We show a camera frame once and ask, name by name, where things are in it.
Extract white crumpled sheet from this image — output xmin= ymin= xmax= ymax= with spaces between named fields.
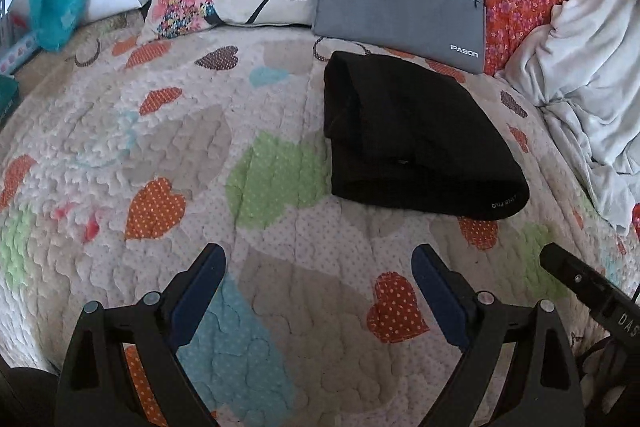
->
xmin=495 ymin=0 xmax=640 ymax=235

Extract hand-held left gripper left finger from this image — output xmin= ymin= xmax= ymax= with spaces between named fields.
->
xmin=54 ymin=243 xmax=227 ymax=427

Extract long patterned box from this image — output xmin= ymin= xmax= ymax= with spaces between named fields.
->
xmin=0 ymin=32 xmax=41 ymax=75

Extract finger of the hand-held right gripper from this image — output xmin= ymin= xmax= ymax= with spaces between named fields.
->
xmin=539 ymin=242 xmax=608 ymax=308

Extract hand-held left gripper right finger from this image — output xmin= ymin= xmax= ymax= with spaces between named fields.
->
xmin=411 ymin=244 xmax=586 ymax=427

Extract dark hair tie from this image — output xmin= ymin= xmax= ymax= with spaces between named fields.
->
xmin=74 ymin=39 xmax=101 ymax=68

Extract black pants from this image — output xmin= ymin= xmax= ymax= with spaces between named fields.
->
xmin=322 ymin=51 xmax=531 ymax=222

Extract green cardboard box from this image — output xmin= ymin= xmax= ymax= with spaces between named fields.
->
xmin=0 ymin=76 xmax=21 ymax=118

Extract heart-patterned quilt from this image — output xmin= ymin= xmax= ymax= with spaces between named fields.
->
xmin=0 ymin=14 xmax=640 ymax=427

